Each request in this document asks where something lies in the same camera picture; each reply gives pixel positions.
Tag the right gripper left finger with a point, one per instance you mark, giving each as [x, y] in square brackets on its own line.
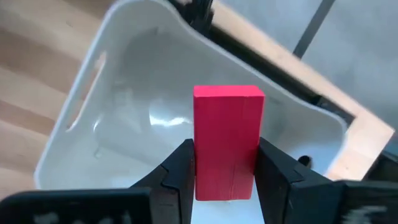
[168, 193]

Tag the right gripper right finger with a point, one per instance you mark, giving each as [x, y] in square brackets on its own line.
[286, 193]

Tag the red rectangular block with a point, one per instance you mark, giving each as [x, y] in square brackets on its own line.
[227, 140]

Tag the white plastic bin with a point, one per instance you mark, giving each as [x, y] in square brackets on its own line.
[140, 93]

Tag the black clamp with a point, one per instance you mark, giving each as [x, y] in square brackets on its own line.
[192, 14]

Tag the black aluminium table frame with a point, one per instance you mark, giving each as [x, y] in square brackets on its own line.
[264, 68]

